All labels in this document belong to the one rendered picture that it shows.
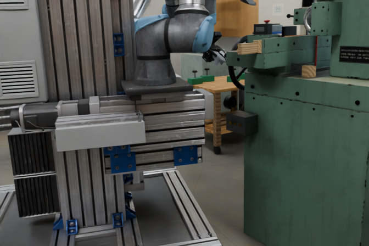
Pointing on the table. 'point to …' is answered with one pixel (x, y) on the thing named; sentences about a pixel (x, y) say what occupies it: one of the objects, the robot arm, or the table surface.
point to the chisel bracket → (298, 13)
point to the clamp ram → (288, 31)
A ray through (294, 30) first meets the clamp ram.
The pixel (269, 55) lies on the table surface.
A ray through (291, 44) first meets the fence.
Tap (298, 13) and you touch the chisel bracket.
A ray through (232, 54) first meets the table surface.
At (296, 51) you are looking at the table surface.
